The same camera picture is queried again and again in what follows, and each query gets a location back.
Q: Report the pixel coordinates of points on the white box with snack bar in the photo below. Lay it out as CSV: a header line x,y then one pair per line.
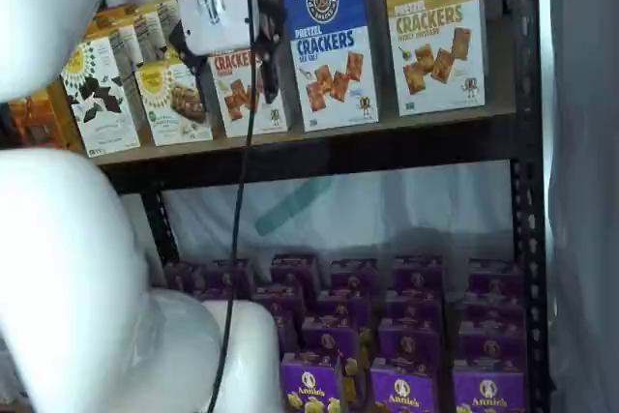
x,y
169,103

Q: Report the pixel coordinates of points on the grey curtain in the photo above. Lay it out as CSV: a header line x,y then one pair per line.
x,y
585,190

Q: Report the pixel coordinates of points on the blue pretzel crackers box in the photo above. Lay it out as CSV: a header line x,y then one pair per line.
x,y
333,45

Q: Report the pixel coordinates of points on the white yellow-topped snack box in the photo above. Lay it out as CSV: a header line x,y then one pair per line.
x,y
116,38
157,31

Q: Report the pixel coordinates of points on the gold pretzel crackers box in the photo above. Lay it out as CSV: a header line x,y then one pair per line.
x,y
435,45

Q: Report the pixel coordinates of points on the teal tape strip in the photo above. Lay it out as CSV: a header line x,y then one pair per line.
x,y
290,207

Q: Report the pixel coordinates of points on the black metal shelving rack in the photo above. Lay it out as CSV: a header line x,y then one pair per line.
x,y
387,147

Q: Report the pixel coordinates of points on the white box with dark crackers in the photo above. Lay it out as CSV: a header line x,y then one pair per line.
x,y
97,94

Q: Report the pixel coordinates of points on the purple Annie's box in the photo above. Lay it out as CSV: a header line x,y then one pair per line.
x,y
181,277
403,389
418,275
488,393
491,347
287,333
495,280
343,306
278,302
220,280
354,277
493,310
408,341
331,338
413,307
309,384
292,272

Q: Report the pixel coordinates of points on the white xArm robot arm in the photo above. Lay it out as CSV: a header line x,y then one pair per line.
x,y
72,263

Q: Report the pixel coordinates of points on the white plastic sheet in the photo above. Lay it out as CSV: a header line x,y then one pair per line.
x,y
411,210

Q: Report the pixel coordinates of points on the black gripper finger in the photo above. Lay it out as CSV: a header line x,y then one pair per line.
x,y
178,43
270,69

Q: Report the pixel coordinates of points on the orange brownie mix box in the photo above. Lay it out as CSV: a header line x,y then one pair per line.
x,y
34,118

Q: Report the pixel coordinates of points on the orange pretzel crackers box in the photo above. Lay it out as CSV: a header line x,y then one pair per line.
x,y
237,94

